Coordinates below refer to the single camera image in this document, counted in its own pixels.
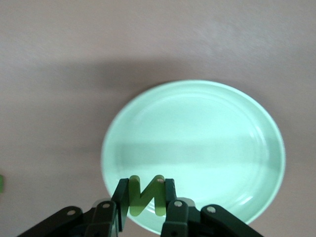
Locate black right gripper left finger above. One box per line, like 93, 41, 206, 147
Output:
14, 179, 130, 237

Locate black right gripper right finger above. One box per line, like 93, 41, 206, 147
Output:
160, 178, 262, 237

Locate green capital letter N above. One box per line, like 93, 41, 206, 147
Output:
128, 174, 166, 217

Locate light green round plate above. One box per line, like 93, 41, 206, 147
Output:
101, 79, 286, 234

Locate brown table cover mat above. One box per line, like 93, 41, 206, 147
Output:
0, 0, 316, 237

